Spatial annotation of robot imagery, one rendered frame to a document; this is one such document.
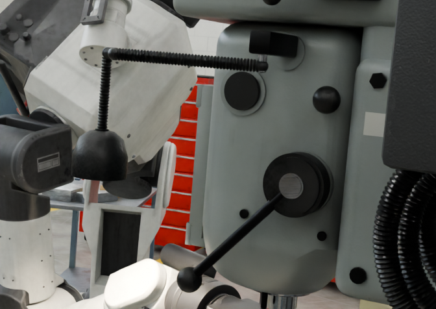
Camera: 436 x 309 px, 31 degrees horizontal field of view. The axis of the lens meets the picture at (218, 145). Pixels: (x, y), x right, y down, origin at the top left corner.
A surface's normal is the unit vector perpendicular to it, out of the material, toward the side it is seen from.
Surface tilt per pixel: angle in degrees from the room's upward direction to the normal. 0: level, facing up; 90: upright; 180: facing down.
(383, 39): 90
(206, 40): 90
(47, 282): 90
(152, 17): 58
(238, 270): 123
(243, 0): 90
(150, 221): 81
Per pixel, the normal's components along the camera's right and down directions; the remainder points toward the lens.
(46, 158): 0.80, 0.15
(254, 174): -0.44, 0.06
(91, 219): -0.05, -0.06
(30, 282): 0.36, 0.25
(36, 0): -0.01, -0.44
